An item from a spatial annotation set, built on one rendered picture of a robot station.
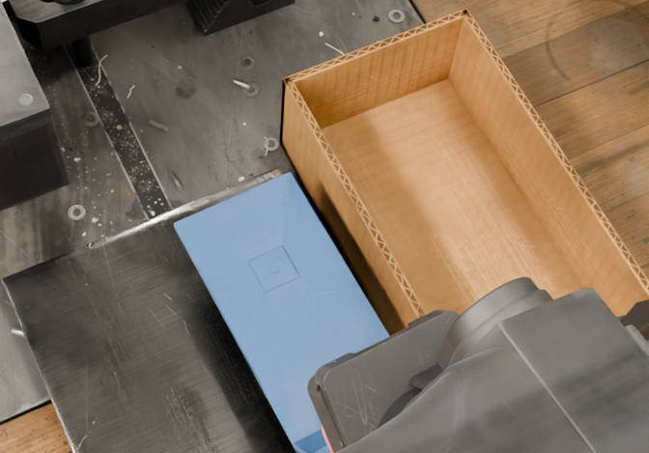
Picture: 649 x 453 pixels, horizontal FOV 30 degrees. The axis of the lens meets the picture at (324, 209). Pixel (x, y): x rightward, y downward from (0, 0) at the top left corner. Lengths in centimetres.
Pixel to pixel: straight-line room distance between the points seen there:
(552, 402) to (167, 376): 37
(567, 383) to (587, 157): 45
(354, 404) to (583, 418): 18
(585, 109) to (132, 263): 30
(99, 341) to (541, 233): 26
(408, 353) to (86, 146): 32
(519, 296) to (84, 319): 36
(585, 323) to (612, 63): 48
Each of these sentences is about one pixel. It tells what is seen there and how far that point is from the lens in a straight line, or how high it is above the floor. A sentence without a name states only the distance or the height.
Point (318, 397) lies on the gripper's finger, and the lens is 50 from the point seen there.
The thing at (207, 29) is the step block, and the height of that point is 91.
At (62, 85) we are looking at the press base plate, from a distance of 77.
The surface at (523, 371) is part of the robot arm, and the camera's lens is 32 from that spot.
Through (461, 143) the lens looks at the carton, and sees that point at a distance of 75.
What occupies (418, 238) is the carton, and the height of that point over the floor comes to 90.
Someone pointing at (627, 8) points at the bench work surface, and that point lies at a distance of 84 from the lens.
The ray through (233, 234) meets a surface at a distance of 64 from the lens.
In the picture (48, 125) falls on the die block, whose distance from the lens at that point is 67.
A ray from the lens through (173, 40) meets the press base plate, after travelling 78.
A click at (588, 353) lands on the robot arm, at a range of 34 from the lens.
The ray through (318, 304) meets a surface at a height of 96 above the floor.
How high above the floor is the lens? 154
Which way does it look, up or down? 62 degrees down
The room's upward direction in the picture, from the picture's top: 7 degrees clockwise
